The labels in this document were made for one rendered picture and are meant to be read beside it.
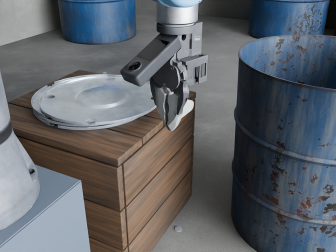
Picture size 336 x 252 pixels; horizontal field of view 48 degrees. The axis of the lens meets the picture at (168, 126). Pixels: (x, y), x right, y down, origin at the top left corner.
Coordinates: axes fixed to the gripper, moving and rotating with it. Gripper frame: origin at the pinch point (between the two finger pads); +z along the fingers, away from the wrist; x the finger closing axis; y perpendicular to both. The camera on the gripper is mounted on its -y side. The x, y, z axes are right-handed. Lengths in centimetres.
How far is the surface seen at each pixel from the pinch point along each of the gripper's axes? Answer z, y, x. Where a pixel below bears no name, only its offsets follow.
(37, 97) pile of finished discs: 2.0, -9.3, 36.5
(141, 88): 1.2, 11.4, 21.0
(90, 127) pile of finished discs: 3.3, -8.1, 15.8
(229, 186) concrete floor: 39, 37, 9
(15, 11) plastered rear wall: 18, 73, 233
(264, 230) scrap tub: 30.6, 19.1, -14.4
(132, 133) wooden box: 4.0, -2.6, 8.3
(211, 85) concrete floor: 39, 102, 70
